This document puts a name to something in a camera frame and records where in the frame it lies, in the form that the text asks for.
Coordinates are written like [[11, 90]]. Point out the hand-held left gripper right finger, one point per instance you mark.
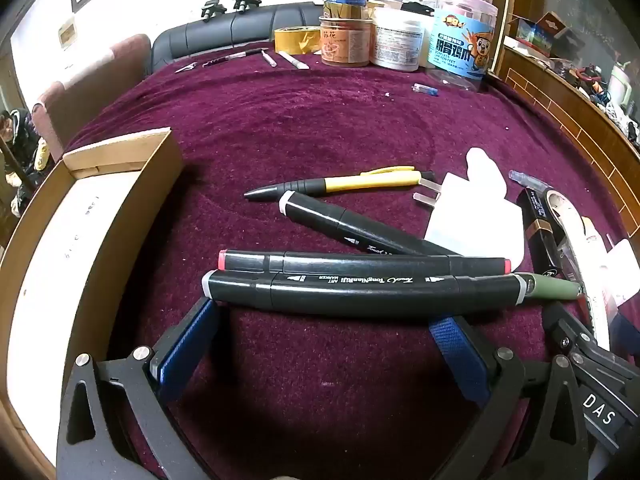
[[460, 355]]

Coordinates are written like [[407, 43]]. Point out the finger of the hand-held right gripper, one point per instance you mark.
[[627, 332], [567, 332]]

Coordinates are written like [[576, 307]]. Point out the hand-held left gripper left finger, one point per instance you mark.
[[186, 355]]

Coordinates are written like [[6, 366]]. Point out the white foam stick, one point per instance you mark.
[[595, 280]]

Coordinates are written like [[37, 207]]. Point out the black marker grey caps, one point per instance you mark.
[[360, 295]]

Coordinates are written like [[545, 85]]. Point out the white charger plug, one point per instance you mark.
[[475, 220]]

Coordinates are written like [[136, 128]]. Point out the black marker red caps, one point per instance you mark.
[[360, 262]]

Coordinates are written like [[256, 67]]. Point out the cardboard box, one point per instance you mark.
[[75, 260]]

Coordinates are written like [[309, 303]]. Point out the black marker pale cap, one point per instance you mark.
[[350, 222]]

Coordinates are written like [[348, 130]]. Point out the white paper piece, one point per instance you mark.
[[625, 270]]

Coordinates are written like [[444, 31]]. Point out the black rectangular tube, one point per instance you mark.
[[542, 235]]

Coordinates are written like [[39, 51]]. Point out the white tape roll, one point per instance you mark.
[[562, 205]]

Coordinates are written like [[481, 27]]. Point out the clear plastic cap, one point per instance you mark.
[[522, 179]]

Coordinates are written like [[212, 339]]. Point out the yellow and black pen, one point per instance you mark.
[[345, 183]]

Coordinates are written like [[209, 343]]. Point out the wooden cabinet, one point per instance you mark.
[[560, 85]]

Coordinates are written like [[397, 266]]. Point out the white kettle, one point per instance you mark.
[[619, 85]]

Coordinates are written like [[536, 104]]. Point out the small blue clear item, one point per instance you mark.
[[425, 89]]

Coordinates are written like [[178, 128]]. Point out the pink armchair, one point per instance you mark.
[[90, 90]]

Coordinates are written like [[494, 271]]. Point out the black craft knife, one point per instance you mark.
[[232, 57]]

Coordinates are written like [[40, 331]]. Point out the small white knife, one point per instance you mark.
[[270, 58]]

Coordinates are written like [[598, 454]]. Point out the clear jar blue label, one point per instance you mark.
[[462, 35]]

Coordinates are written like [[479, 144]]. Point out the white plastic tub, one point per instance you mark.
[[402, 40]]

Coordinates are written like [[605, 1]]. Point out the black leather sofa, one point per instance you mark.
[[215, 35]]

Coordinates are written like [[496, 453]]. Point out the orange label jar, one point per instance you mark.
[[346, 42]]

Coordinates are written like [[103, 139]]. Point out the yellow tape roll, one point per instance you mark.
[[295, 40]]

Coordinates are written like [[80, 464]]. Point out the black gripper on sofa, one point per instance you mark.
[[246, 1], [212, 9]]

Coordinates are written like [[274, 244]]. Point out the red lid jar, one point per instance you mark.
[[344, 2]]

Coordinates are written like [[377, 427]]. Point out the beige wall panel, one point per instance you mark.
[[66, 32]]

